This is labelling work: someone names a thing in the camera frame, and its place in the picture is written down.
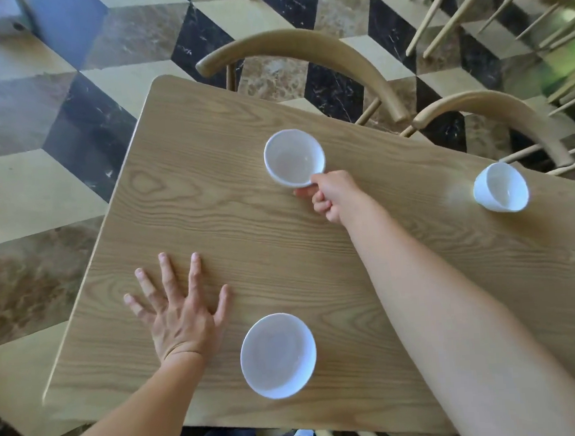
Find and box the person's right hand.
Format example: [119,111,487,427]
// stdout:
[292,168,367,228]

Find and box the white ceramic bowl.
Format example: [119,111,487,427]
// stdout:
[261,126,328,191]
[470,160,532,216]
[237,310,321,403]

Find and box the person's left hand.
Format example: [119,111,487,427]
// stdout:
[121,248,237,367]

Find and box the person's left forearm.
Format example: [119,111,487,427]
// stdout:
[20,348,215,436]

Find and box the person's right forearm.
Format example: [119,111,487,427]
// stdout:
[338,177,575,436]

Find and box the wooden table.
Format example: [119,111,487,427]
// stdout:
[20,46,575,436]

